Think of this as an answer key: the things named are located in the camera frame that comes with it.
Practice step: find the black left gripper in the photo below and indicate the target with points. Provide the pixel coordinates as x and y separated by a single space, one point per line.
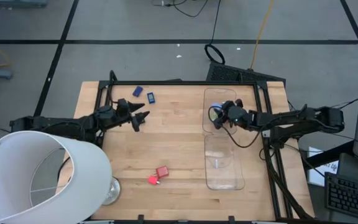
124 110

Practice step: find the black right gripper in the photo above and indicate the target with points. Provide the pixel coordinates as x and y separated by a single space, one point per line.
238 115

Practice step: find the blue charger with label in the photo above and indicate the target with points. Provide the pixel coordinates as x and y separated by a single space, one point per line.
150 98

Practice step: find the navy blue charger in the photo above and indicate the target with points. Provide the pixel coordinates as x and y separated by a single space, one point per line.
137 91

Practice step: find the red square charger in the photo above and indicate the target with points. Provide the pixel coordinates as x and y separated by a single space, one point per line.
162 171

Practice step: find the pink charger with prongs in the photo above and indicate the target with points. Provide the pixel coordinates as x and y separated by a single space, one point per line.
153 180

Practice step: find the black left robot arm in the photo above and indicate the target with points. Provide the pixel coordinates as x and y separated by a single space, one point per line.
57 124

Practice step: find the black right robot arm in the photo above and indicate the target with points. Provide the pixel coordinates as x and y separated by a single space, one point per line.
291 119

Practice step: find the clear plastic tray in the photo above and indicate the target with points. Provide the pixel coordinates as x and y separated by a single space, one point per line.
225 174
211 95

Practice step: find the black mesh panel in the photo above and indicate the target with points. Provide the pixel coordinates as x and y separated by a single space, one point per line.
244 74

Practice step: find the white lampshade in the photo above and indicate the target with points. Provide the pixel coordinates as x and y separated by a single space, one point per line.
89 161

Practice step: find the glass lamp base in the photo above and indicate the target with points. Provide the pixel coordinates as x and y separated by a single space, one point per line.
113 191

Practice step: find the black stand leg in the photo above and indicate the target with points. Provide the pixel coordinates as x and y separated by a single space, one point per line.
325 155

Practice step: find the white paper sheet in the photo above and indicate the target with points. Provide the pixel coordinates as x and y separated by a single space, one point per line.
317 174

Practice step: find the dark grey case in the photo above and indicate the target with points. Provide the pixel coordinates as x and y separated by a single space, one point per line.
356 168

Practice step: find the black keyboard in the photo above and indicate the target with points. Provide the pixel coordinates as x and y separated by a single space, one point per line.
353 196

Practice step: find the black aluminium table frame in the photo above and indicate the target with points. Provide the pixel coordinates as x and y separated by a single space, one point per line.
182 83

